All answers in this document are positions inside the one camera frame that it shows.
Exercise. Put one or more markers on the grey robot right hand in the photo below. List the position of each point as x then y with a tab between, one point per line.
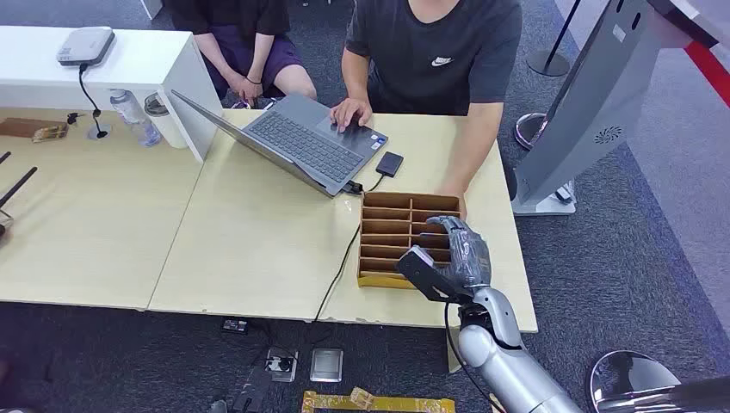
470	256

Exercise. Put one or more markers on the person's right hand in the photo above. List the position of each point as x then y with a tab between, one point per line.
351	111

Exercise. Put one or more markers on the person's left hand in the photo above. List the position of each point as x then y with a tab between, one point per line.
454	196

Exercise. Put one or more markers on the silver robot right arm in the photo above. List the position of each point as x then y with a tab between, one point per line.
513	376

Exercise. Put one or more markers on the brown cardboard card organizer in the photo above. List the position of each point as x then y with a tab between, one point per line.
388	239

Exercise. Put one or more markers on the person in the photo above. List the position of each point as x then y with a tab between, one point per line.
439	62
245	40

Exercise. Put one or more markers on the grey laptop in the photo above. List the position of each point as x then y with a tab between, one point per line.
308	145

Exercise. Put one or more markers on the black external drive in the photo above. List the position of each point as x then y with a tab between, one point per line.
389	164

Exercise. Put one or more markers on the chrome stanchion base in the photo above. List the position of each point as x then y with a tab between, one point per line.
527	130

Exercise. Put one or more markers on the grey kiosk stand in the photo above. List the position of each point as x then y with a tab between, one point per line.
593	102

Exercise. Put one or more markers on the black stanchion pole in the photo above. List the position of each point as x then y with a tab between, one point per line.
550	57

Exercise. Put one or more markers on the silver floor plate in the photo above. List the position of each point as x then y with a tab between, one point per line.
326	365

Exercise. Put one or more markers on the white cup with lid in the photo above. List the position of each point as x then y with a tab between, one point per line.
165	125

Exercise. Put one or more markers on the chrome round chair base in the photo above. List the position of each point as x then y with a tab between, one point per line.
627	373

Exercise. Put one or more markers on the white cabinet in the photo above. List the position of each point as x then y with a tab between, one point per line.
142	62

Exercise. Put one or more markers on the clear plastic water bottle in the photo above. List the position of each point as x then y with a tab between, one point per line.
134	117

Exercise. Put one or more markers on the silver floor socket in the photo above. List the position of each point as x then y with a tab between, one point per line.
281	365

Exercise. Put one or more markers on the small black power adapter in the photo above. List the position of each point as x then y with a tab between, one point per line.
234	325

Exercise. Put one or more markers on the grey router box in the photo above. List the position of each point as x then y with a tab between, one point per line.
85	47

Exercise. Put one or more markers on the brown wooden block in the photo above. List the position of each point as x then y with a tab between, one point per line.
31	128

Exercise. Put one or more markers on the black thin rod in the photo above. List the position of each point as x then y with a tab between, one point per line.
4	157
17	185

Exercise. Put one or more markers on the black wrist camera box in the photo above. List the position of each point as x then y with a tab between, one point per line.
421	275

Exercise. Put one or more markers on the yellow tape frame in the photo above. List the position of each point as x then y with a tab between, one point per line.
376	403

